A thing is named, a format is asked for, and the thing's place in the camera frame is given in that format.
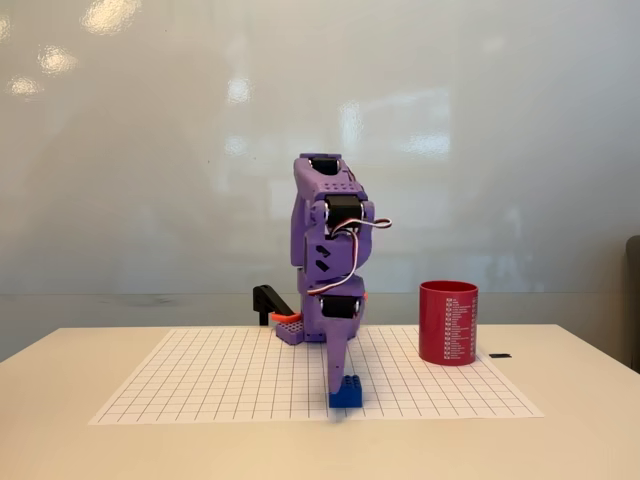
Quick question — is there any black table clamp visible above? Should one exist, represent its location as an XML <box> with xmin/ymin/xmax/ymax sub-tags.
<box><xmin>252</xmin><ymin>283</ymin><xmax>301</xmax><ymax>326</ymax></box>

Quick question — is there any red white black servo cable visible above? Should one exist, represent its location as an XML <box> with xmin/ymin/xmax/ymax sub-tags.
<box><xmin>306</xmin><ymin>216</ymin><xmax>394</xmax><ymax>299</ymax></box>

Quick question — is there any red cup with white print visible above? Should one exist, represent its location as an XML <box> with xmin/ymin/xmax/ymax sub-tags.
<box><xmin>418</xmin><ymin>280</ymin><xmax>480</xmax><ymax>368</ymax></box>

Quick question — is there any blue toy brick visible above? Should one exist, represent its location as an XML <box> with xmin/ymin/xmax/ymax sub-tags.
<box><xmin>328</xmin><ymin>373</ymin><xmax>365</xmax><ymax>409</ymax></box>

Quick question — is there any white grid paper mat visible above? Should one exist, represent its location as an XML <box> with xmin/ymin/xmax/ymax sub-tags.
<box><xmin>88</xmin><ymin>327</ymin><xmax>545</xmax><ymax>426</ymax></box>

